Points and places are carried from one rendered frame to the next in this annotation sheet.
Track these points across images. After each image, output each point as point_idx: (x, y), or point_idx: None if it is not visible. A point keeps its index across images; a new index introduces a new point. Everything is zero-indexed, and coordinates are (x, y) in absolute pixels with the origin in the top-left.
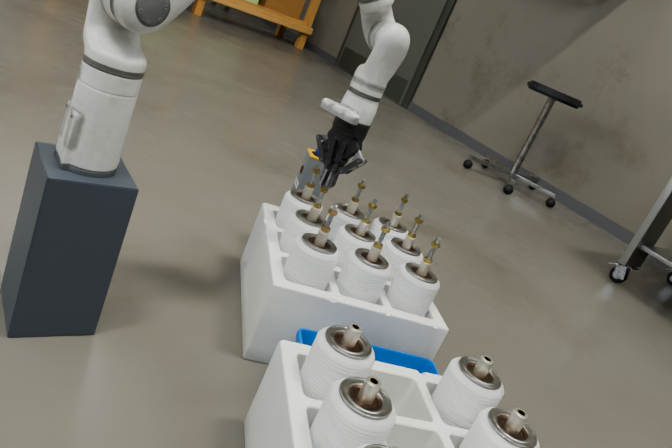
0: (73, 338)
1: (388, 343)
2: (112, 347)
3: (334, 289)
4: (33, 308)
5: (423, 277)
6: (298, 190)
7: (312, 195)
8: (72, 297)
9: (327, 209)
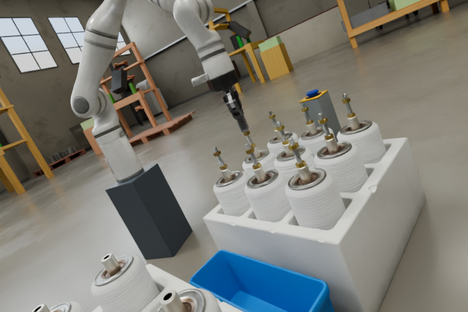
0: (164, 259)
1: (295, 261)
2: (173, 264)
3: (246, 213)
4: (143, 246)
5: (299, 184)
6: None
7: (290, 133)
8: (151, 239)
9: (448, 115)
